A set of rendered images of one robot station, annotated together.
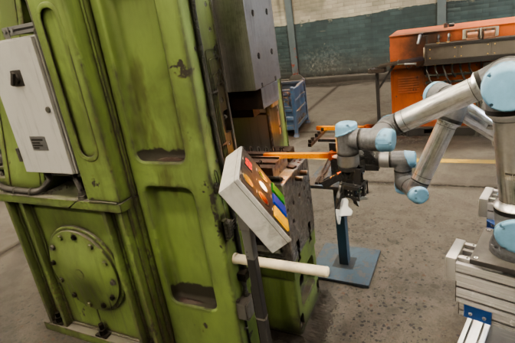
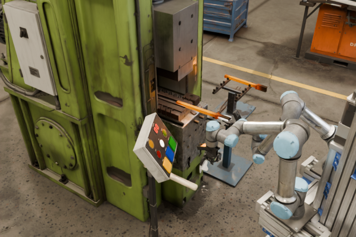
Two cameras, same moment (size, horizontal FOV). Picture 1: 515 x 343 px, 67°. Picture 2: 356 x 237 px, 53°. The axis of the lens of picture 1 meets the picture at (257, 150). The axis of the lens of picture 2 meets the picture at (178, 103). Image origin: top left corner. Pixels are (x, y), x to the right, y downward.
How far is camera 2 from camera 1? 98 cm
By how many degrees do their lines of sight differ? 17
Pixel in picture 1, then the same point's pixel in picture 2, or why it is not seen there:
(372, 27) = not seen: outside the picture
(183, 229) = (117, 139)
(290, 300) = (178, 189)
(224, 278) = (138, 174)
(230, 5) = (164, 18)
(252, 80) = (172, 65)
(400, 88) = (323, 21)
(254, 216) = (150, 164)
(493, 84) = (278, 143)
